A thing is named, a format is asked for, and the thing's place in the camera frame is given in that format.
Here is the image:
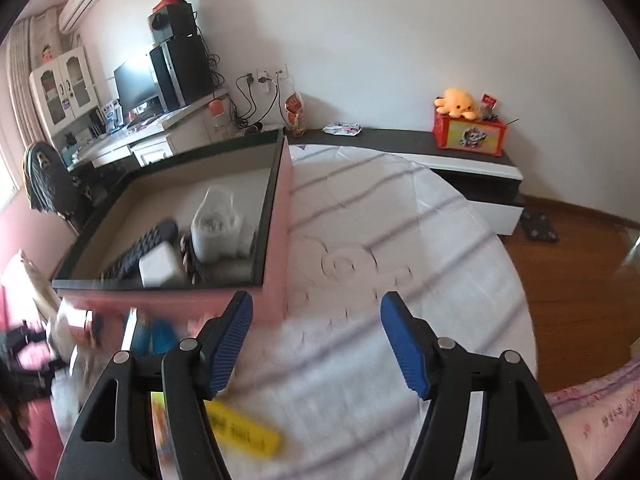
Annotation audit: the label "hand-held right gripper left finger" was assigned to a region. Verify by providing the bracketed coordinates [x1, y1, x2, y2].
[54, 290, 254, 480]

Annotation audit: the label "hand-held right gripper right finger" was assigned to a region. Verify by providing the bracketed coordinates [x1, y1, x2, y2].
[380, 291, 578, 480]

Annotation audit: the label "yellow highlighter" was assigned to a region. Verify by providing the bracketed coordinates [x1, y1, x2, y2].
[204, 400, 282, 462]

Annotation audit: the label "white charger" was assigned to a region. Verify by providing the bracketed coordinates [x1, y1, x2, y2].
[138, 241, 187, 289]

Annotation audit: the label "pink storage box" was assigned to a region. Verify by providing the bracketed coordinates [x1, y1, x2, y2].
[52, 127, 291, 326]

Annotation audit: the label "white cup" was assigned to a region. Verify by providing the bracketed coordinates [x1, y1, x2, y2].
[190, 185, 242, 264]

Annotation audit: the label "black remote control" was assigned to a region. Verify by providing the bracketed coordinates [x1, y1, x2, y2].
[99, 217, 179, 282]

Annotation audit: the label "striped tablecloth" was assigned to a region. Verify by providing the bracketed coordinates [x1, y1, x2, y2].
[50, 144, 539, 480]

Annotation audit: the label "black floor scale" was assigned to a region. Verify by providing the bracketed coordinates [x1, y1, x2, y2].
[519, 209, 560, 244]

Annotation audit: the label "dark printed jacket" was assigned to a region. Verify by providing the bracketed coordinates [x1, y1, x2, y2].
[24, 140, 97, 234]

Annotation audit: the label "black and white cabinet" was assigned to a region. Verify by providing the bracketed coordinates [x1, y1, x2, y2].
[284, 127, 526, 237]

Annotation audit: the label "pink floral quilt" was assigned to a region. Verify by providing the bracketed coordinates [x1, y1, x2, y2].
[544, 372, 640, 480]

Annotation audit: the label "white desk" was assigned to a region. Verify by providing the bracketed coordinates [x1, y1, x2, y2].
[64, 90, 237, 177]

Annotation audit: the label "red printed crate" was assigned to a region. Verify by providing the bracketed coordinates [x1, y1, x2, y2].
[432, 109, 508, 159]

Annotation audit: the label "bottle with orange cap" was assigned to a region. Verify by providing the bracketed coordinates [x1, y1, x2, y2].
[208, 98, 226, 134]

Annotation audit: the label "white snack packet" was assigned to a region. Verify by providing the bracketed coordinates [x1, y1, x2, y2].
[322, 121, 362, 137]

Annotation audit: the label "yellow octopus plush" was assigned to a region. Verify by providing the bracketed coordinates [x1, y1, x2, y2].
[433, 87, 485, 121]

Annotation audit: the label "black computer tower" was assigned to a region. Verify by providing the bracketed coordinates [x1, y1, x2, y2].
[148, 34, 214, 112]

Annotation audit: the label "black computer monitor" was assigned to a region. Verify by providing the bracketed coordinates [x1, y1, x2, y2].
[113, 55, 162, 116]

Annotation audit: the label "beige curtain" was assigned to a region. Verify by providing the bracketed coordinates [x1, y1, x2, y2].
[0, 10, 62, 196]

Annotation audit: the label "white glass-door cabinet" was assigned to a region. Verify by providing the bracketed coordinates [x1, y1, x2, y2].
[28, 46, 99, 137]

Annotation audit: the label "black speaker box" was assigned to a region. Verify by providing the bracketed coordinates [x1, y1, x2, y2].
[147, 2, 196, 44]

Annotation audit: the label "black power cable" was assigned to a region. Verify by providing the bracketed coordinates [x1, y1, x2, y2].
[227, 75, 281, 131]

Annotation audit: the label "white wall sockets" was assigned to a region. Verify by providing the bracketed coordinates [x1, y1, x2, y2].
[237, 63, 291, 92]

